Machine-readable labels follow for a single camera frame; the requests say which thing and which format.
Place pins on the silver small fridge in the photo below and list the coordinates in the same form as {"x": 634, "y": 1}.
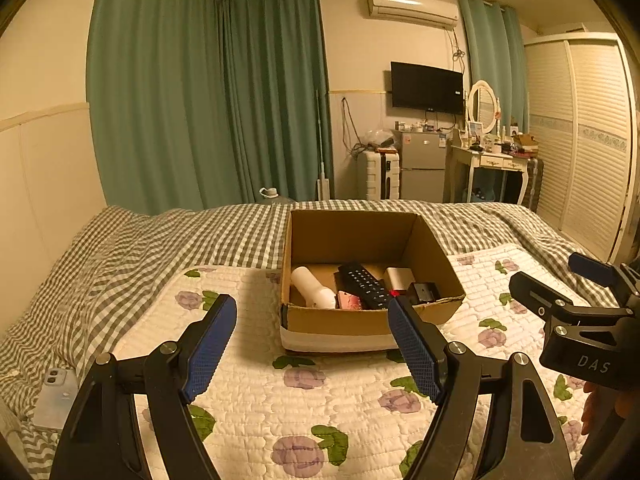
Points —
{"x": 422, "y": 165}

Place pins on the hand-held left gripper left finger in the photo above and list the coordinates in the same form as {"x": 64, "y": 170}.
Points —
{"x": 207, "y": 355}

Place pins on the narrow green curtain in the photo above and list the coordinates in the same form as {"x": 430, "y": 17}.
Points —
{"x": 492, "y": 45}

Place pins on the black rectangular box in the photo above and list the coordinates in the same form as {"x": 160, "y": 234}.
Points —
{"x": 425, "y": 292}

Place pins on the clear plastic bag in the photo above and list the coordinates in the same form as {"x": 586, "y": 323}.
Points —
{"x": 377, "y": 137}

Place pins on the white flat mop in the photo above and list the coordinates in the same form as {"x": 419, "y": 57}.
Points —
{"x": 322, "y": 187}

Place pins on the white ribbed suitcase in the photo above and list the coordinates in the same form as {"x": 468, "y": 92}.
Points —
{"x": 377, "y": 175}

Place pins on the white oval mirror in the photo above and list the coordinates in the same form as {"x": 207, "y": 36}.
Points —
{"x": 484, "y": 105}

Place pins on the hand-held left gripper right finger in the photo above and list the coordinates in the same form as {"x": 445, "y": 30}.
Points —
{"x": 415, "y": 350}

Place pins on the brown cardboard box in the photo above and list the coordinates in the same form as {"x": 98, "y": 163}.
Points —
{"x": 350, "y": 327}

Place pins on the white louvered wardrobe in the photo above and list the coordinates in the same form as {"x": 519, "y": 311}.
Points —
{"x": 580, "y": 150}

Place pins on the white air conditioner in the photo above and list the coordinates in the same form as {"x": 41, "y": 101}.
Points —
{"x": 412, "y": 7}

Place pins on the floral white quilt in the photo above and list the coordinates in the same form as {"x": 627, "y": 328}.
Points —
{"x": 300, "y": 410}

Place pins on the white dressing table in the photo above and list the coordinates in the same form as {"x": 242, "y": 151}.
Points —
{"x": 492, "y": 161}

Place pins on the silver smartphone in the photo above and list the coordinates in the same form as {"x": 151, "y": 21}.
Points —
{"x": 55, "y": 400}

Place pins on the dark suitcase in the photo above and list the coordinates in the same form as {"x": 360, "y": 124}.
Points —
{"x": 535, "y": 180}

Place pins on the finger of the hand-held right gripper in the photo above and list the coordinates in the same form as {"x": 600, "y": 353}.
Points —
{"x": 532, "y": 295}
{"x": 592, "y": 266}

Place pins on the white cylindrical device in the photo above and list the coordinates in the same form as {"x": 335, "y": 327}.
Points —
{"x": 310, "y": 285}

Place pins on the black remote control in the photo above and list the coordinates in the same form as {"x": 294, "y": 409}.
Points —
{"x": 365, "y": 285}

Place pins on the pink small packet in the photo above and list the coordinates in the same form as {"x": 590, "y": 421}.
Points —
{"x": 350, "y": 301}

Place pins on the wide green curtain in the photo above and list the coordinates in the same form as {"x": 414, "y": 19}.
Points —
{"x": 175, "y": 85}

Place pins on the small photo frame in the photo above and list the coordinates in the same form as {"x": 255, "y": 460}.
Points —
{"x": 475, "y": 128}

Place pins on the black wall television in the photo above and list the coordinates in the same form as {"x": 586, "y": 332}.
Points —
{"x": 427, "y": 87}

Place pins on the person's right hand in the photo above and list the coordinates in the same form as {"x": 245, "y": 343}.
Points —
{"x": 592, "y": 410}

